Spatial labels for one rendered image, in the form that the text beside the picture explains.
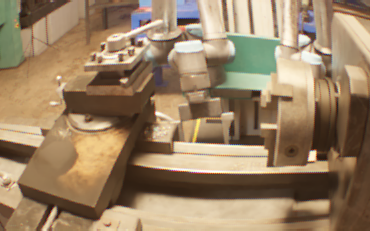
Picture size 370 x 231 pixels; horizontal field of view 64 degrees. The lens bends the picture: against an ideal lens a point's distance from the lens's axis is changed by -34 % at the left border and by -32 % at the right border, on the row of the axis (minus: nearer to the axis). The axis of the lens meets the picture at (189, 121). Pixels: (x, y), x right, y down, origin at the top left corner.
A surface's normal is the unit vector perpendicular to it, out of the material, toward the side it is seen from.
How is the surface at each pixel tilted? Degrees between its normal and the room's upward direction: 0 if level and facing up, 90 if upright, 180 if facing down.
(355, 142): 90
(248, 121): 90
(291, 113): 61
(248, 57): 90
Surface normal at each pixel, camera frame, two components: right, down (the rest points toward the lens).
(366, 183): -0.20, 0.52
